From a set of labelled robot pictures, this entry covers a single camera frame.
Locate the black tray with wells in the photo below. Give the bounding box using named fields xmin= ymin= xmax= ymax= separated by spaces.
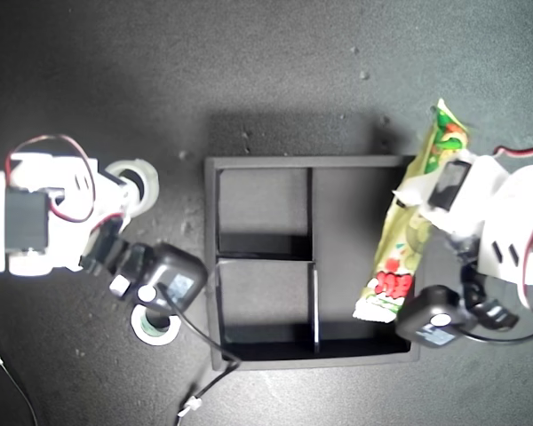
xmin=203 ymin=154 xmax=426 ymax=373

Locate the snack bar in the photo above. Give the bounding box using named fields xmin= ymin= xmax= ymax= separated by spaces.
xmin=352 ymin=98 xmax=473 ymax=324

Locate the black camera cable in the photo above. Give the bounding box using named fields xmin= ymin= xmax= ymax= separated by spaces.
xmin=157 ymin=283 xmax=243 ymax=422
xmin=457 ymin=317 xmax=533 ymax=346

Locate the red arm wire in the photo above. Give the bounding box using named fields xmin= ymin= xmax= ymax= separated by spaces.
xmin=5 ymin=134 xmax=98 ymax=224
xmin=492 ymin=142 xmax=533 ymax=317

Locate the white tape roll green core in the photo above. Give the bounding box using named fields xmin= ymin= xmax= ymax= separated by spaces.
xmin=130 ymin=303 xmax=182 ymax=347

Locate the thin loose cable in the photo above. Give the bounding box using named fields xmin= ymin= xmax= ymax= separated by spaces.
xmin=0 ymin=330 xmax=40 ymax=426

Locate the plain white tape roll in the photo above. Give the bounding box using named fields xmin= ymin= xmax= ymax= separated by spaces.
xmin=104 ymin=159 xmax=161 ymax=218

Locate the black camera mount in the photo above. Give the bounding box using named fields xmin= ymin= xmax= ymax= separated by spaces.
xmin=459 ymin=261 xmax=521 ymax=332
xmin=108 ymin=242 xmax=157 ymax=304

